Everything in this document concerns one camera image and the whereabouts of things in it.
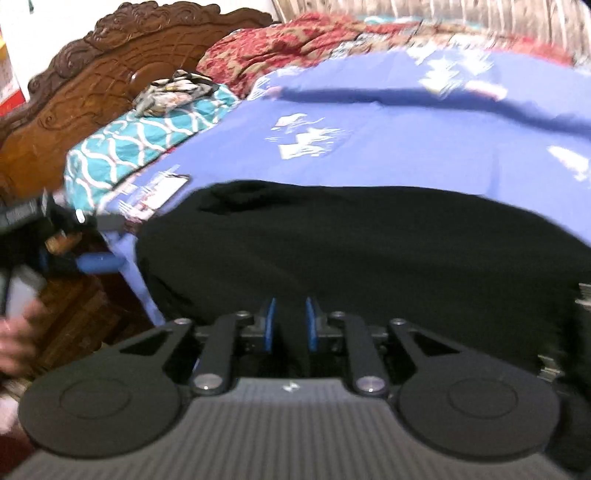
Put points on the carved wooden headboard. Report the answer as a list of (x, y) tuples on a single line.
[(92, 83)]

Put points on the floral crumpled cloth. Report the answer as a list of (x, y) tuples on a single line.
[(173, 92)]

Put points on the black pants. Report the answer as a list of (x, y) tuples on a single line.
[(360, 249)]

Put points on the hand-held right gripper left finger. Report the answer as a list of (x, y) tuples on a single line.
[(270, 325)]

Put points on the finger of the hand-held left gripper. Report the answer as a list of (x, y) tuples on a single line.
[(99, 265), (104, 221)]

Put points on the person's left hand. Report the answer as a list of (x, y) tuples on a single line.
[(21, 339)]

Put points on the teal wave pattern pillow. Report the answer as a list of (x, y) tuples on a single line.
[(143, 134)]

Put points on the blue printed bedsheet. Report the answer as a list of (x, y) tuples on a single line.
[(392, 134)]

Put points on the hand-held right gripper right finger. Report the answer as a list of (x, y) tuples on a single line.
[(311, 325)]

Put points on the beige leaf print curtain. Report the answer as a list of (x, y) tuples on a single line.
[(438, 14)]

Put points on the red patterned blanket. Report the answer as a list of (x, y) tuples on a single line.
[(323, 41)]

